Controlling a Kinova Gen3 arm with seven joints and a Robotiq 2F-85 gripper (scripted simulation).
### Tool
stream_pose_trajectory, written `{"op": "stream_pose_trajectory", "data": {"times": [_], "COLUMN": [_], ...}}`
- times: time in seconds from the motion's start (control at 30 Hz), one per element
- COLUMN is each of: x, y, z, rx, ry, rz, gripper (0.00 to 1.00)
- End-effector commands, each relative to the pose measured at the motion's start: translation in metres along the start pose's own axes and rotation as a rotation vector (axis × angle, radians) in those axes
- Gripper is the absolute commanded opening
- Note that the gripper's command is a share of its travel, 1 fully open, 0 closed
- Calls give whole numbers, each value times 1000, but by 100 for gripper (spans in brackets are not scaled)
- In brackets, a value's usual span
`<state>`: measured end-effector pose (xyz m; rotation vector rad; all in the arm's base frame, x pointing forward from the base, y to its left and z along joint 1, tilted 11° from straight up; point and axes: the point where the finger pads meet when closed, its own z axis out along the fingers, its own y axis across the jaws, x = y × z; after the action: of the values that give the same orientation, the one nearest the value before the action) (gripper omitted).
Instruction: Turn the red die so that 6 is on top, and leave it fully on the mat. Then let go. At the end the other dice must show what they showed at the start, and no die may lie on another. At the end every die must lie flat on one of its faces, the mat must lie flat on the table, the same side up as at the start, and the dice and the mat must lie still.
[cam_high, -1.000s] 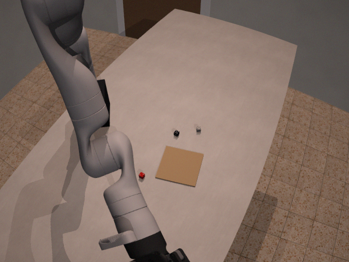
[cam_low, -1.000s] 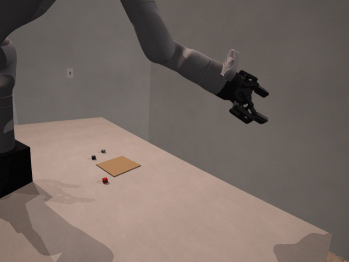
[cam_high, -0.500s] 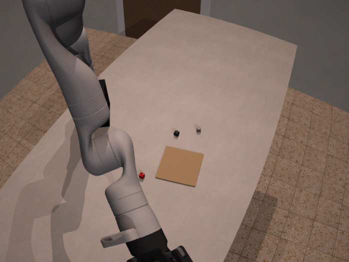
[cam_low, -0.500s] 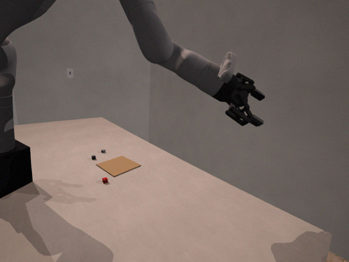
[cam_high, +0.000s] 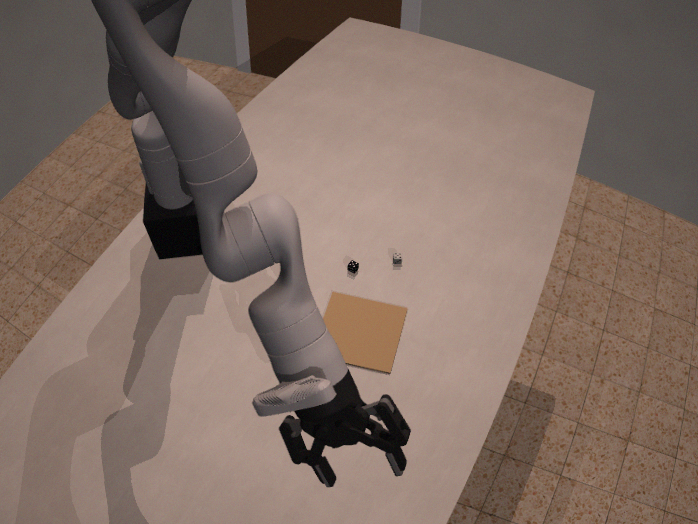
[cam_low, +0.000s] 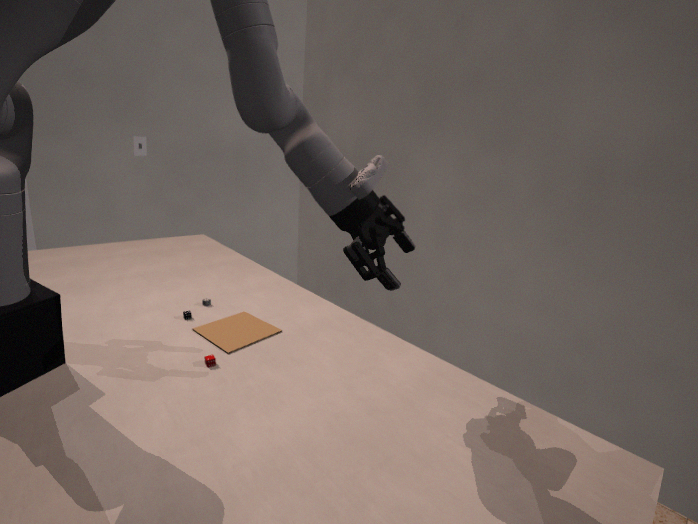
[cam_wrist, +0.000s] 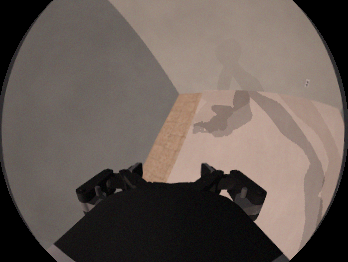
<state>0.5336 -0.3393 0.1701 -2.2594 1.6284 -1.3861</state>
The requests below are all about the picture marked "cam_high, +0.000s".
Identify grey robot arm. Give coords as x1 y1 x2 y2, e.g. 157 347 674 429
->
91 0 348 417

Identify tan square mat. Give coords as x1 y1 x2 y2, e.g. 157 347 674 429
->
323 292 408 374

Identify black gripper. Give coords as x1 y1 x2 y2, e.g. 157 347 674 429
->
279 369 411 487

